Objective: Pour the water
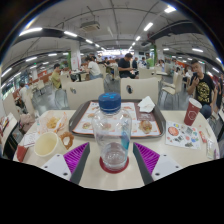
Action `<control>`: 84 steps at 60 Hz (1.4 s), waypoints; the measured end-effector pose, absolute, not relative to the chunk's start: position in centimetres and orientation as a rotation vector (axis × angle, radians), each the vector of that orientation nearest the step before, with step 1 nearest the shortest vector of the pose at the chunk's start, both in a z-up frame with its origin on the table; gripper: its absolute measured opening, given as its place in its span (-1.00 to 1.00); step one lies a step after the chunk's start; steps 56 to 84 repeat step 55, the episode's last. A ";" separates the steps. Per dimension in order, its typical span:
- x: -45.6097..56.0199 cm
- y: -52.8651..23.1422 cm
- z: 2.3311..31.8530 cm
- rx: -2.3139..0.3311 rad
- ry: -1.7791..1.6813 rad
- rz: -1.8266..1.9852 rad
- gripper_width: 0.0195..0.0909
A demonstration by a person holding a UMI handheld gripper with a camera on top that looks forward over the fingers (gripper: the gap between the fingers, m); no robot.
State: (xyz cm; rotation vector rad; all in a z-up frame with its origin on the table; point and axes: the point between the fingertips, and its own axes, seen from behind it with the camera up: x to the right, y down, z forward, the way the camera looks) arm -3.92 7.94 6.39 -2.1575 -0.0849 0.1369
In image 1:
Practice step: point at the ceiling lights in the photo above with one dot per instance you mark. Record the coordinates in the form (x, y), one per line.
(31, 31)

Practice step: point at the red flat packet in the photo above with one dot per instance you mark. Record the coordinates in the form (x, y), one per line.
(21, 153)

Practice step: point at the dark food tray with liner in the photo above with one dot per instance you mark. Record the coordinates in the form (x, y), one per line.
(83, 123)

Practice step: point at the clear wrapper with fried food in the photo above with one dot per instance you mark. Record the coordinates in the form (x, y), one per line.
(52, 122)

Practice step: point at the clear plastic packet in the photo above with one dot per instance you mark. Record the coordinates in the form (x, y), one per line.
(211, 148)

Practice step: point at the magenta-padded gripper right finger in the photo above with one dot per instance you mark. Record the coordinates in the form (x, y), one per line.
(165, 165)

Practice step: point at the red paper cup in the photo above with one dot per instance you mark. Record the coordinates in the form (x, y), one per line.
(192, 113)

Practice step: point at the colourful printed flyer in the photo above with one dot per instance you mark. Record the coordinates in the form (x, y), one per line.
(182, 135)

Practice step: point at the group of cream chairs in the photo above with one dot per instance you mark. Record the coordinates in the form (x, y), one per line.
(171, 82)

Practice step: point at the person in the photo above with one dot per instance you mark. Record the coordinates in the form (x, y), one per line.
(56, 78)
(203, 90)
(94, 68)
(125, 66)
(22, 91)

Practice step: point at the cream chair with round hole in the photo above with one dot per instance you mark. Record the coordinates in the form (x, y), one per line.
(143, 87)
(88, 91)

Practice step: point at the clear blue-capped water bottle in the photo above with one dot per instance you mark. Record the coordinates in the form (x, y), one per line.
(112, 133)

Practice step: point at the flat round red coaster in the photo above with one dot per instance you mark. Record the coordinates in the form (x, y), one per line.
(102, 167)

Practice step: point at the crumpled white napkin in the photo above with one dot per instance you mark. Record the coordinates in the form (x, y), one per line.
(146, 105)

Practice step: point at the pink bag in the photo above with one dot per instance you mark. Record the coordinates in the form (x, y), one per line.
(27, 122)

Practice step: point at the neighbouring cream table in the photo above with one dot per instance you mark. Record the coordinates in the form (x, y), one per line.
(7, 128)

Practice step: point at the small red sachet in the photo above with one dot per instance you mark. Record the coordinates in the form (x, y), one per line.
(203, 136)

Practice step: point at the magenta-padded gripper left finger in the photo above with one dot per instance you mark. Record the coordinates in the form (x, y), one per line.
(56, 165)

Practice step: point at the ceiling air conditioner unit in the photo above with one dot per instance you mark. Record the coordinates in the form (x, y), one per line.
(90, 26)

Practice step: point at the white red-edged leaflet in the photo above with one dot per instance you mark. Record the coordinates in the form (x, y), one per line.
(30, 139)

